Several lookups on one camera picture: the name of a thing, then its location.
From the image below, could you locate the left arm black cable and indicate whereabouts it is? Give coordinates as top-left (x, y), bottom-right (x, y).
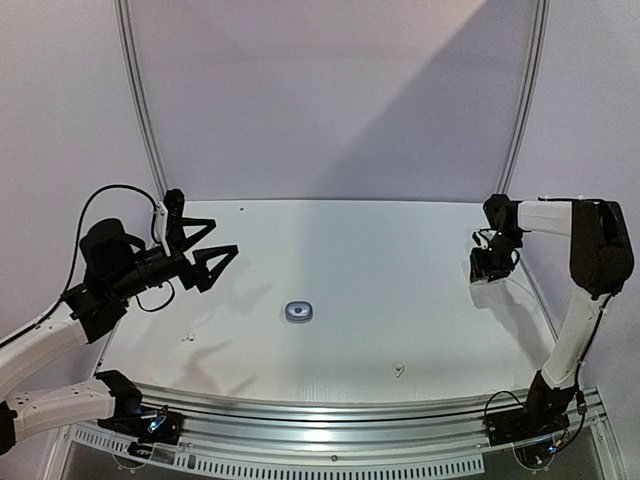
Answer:
top-left (34, 184), bottom-right (176, 326)

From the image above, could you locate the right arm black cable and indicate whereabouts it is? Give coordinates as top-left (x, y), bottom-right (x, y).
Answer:
top-left (537, 197), bottom-right (616, 381)

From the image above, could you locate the right aluminium frame post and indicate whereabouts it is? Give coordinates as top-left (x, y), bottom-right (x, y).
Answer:
top-left (494, 0), bottom-right (550, 194)

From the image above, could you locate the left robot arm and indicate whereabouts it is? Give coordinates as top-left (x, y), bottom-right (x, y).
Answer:
top-left (1, 218), bottom-right (239, 452)

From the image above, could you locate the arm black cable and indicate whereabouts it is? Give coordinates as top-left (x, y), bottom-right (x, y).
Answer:
top-left (537, 197), bottom-right (616, 381)
top-left (34, 184), bottom-right (176, 326)

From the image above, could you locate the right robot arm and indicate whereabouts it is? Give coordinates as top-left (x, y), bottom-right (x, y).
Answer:
top-left (469, 194), bottom-right (634, 394)

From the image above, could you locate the aluminium frame post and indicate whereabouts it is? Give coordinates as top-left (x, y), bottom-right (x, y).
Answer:
top-left (494, 0), bottom-right (550, 194)
top-left (114, 0), bottom-right (170, 199)

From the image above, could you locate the perforated cable tray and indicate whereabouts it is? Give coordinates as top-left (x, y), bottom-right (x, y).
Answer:
top-left (60, 426), bottom-right (486, 479)

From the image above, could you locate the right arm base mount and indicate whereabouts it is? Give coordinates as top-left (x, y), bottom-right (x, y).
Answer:
top-left (483, 389), bottom-right (570, 446)

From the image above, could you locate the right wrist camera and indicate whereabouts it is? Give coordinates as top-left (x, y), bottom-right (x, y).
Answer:
top-left (471, 228), bottom-right (496, 250)

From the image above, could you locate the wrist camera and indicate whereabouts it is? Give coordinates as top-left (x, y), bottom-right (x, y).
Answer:
top-left (471, 228), bottom-right (496, 250)
top-left (152, 189), bottom-right (185, 257)

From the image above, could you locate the front aluminium rail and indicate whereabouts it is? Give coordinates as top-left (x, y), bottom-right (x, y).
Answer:
top-left (58, 383), bottom-right (606, 454)

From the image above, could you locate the left aluminium frame post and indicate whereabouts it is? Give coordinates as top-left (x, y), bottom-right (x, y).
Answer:
top-left (114, 0), bottom-right (170, 199)

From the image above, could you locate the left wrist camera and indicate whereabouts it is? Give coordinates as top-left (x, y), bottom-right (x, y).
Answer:
top-left (152, 189), bottom-right (185, 257)

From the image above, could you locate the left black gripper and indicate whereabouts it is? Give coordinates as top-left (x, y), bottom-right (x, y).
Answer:
top-left (109, 217), bottom-right (237, 300)

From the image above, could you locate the blue-grey earbud charging case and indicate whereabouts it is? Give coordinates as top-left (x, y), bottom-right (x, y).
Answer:
top-left (284, 301), bottom-right (314, 324)

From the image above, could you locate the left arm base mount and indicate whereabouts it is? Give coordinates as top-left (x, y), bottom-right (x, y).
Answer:
top-left (97, 398), bottom-right (185, 445)

